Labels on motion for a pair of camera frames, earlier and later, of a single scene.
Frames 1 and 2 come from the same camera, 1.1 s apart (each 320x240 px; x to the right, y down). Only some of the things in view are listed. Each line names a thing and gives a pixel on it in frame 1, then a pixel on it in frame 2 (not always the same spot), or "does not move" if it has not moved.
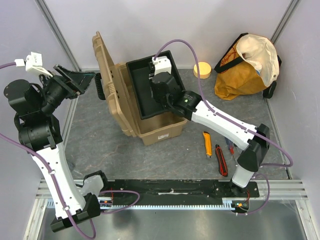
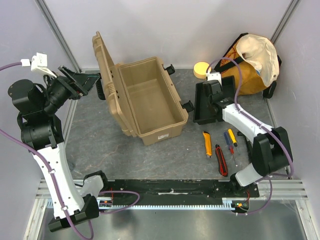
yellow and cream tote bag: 250,63 does not move
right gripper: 152,69 -> 200,103
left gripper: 81,79 does not move
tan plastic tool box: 121,99 does not move
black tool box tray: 139,73 -> 203,113
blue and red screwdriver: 230,144 does not move
